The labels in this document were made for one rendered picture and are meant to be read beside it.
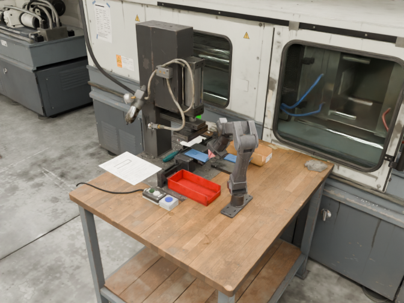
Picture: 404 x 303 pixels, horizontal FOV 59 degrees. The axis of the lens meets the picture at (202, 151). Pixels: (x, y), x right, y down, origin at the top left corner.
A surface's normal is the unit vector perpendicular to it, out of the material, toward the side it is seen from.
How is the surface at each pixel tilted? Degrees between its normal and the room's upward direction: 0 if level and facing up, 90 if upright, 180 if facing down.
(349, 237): 90
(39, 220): 0
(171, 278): 0
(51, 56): 90
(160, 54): 90
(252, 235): 0
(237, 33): 90
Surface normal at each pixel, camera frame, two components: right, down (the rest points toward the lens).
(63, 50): 0.76, 0.33
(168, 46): -0.59, 0.40
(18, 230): 0.01, -0.87
